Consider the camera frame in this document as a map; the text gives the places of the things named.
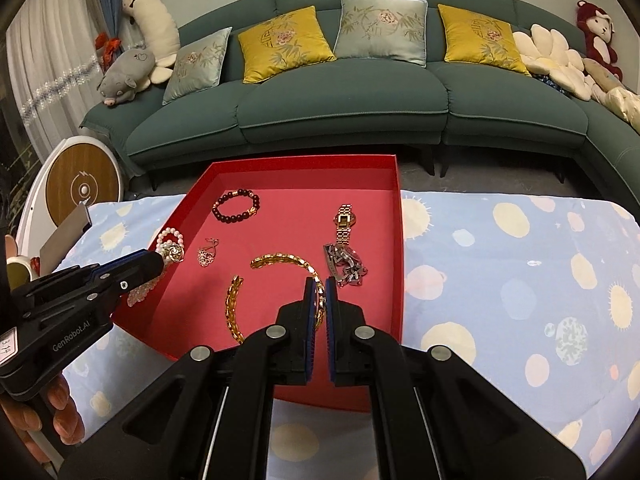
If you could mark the grey pig plush toy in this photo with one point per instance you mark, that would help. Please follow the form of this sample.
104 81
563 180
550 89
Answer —
129 75

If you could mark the red monkey plush toy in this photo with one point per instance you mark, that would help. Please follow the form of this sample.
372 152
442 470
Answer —
598 29

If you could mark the yellow embroidered cushion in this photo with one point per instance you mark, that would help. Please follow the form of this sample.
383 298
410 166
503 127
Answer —
474 38
291 40

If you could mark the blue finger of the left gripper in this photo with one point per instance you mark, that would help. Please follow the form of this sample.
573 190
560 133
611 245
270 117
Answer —
136 268

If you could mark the tan small cushion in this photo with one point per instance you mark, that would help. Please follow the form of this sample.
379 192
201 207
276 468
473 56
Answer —
606 80

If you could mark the red shallow tray box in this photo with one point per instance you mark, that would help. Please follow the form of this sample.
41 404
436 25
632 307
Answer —
272 217

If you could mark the grey-green embroidered cushion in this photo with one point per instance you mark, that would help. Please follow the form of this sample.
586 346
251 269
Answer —
391 29
198 65

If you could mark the silver wristwatch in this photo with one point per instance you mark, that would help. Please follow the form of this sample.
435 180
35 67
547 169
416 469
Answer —
344 265

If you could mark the yellow embroidered cushion right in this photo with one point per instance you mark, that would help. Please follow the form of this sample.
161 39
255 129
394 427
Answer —
474 38

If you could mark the cream flower-shaped cushion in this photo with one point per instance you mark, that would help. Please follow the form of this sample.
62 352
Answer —
546 52

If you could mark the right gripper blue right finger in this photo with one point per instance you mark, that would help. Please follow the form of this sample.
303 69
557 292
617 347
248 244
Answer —
331 320

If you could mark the cream quilted blanket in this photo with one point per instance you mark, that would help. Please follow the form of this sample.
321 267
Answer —
625 105

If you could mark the silver pendant charm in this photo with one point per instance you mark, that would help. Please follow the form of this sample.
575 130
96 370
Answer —
207 254

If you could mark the grey-green embroidered cushion centre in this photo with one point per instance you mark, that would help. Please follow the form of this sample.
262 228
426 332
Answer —
391 29

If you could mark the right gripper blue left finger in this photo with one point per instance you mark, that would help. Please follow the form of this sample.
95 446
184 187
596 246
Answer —
309 307

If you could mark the white long plush toy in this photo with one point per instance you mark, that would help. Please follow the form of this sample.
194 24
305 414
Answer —
159 32

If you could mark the blue patterned bed sheet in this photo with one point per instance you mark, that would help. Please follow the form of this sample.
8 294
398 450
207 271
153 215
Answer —
551 319

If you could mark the grey-green embroidered cushion left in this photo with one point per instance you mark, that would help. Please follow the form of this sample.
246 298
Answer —
198 65

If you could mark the round wooden white exercise device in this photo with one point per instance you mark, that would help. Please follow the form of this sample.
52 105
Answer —
80 169

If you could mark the white sheer curtain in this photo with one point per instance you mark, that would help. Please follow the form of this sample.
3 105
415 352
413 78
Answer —
53 69

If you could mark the gold wristwatch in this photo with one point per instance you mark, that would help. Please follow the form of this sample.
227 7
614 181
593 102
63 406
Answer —
344 220

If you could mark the dark green sectional sofa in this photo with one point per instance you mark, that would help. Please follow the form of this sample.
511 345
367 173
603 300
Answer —
363 101

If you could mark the small mirror with pink ears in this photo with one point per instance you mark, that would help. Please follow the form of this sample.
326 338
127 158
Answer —
19 269

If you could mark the yellow embroidered cushion left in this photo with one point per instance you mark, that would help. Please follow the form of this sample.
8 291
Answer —
291 40

